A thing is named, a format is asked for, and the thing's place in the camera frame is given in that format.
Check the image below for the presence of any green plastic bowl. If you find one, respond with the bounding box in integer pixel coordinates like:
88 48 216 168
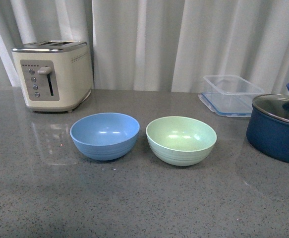
146 116 217 166

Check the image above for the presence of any white curtain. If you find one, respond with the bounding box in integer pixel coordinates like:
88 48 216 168
0 0 289 94

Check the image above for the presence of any clear blue-rimmed container lid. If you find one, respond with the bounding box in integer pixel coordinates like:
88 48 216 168
198 92 252 118

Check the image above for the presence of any clear plastic food container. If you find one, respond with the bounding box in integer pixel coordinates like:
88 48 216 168
202 75 264 100

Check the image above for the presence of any dark blue cooking pot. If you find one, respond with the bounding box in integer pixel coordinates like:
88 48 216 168
246 101 289 163

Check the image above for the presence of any blue plastic bowl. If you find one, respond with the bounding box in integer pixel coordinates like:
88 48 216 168
70 113 140 161

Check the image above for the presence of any glass pot lid blue knob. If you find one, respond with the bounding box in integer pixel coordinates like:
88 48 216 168
252 83 289 123

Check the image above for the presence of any cream two-slot toaster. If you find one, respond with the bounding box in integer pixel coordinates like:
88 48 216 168
11 40 94 112

